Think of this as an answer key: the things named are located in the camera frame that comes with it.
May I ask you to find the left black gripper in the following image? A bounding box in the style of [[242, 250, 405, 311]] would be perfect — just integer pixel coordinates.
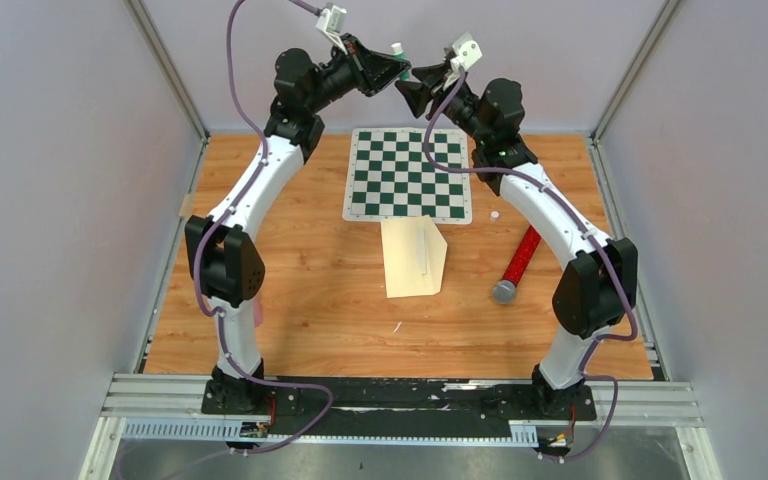
[[304, 33, 407, 115]]

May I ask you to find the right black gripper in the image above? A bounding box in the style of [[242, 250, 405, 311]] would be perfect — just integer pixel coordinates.
[[397, 63, 491, 147]]

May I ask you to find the green white glue stick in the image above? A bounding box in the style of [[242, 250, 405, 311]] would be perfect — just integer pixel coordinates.
[[391, 42, 412, 81]]

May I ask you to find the cream envelope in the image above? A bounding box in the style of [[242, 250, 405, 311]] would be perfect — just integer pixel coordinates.
[[380, 216, 448, 298]]

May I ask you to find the tan paper letter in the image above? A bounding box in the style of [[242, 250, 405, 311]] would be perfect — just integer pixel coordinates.
[[416, 225, 428, 276]]

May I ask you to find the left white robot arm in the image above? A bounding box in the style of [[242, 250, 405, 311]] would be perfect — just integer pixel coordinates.
[[184, 33, 411, 415]]

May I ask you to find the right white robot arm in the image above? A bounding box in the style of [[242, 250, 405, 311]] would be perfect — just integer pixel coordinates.
[[396, 63, 638, 418]]

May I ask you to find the green white chessboard mat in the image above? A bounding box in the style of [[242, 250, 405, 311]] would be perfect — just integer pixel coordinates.
[[342, 128, 473, 225]]

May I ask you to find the red glitter microphone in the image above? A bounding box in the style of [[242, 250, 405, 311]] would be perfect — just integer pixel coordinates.
[[492, 226, 541, 305]]

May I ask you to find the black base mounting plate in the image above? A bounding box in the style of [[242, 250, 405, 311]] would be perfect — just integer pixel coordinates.
[[201, 377, 597, 438]]

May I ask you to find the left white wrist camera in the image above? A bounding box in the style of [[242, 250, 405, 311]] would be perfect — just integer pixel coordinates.
[[316, 3, 348, 54]]

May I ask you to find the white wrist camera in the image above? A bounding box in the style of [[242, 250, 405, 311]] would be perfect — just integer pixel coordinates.
[[443, 32, 483, 90], [316, 3, 348, 54]]

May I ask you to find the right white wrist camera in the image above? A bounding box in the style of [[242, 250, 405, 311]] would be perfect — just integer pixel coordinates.
[[443, 32, 483, 90]]

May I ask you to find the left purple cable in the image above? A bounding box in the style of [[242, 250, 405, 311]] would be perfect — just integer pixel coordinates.
[[195, 0, 336, 457]]

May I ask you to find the aluminium frame rail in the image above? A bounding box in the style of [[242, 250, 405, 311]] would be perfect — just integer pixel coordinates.
[[79, 374, 722, 479]]

